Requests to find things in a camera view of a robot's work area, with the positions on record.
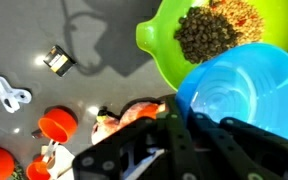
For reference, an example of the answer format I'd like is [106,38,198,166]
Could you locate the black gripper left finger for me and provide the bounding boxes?
[72,94,202,180]

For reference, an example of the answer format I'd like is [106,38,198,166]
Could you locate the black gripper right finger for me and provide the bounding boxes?
[187,111,288,180]

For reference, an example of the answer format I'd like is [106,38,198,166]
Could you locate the blue plastic bowl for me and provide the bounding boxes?
[175,42,288,146]

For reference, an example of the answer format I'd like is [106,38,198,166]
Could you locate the dark coffee beans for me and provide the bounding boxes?
[173,5,243,65]

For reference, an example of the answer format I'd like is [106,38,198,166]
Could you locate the large green bowl with spout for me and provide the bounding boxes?
[135,0,288,93]

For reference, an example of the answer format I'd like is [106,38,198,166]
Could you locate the orange brown grains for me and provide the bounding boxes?
[210,0,265,46]

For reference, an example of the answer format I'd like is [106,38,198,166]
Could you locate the white plastic clip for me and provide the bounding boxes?
[0,75,33,114]

